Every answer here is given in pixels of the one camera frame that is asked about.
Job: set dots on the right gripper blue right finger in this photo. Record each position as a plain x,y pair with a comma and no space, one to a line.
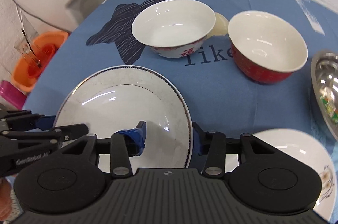
202,140

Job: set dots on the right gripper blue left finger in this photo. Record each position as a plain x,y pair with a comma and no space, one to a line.
135,138

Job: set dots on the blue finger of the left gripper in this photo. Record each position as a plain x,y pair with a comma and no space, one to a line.
45,122

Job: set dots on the small white rimmed plate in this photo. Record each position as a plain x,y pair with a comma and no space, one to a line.
119,97

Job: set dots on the white floral deep plate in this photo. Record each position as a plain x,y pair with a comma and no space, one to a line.
282,172

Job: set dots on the red bowl white inside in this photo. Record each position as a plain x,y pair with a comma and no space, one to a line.
266,48

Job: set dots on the white bowl red pattern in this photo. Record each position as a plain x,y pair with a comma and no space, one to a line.
174,28

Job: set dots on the stainless steel bowl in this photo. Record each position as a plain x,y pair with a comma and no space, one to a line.
324,91

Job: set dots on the person left hand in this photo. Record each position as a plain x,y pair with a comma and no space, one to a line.
5,199

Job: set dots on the blue star tablecloth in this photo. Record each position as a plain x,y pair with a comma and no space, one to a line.
218,95

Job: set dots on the pink water bottle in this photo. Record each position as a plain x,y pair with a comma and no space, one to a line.
12,95

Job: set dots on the orange plastic basin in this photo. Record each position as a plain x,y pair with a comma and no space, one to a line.
25,76

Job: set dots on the glass bottle with sticks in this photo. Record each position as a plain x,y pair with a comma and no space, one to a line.
28,50

